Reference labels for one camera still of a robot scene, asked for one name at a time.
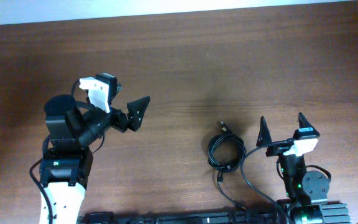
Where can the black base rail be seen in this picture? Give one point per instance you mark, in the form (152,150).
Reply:
(334,213)

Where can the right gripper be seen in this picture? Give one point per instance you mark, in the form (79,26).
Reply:
(281,149)

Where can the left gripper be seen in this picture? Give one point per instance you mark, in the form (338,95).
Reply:
(133,121)

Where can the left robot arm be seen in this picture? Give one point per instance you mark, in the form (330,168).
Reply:
(66,155)

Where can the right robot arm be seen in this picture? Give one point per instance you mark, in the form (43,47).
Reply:
(306,186)

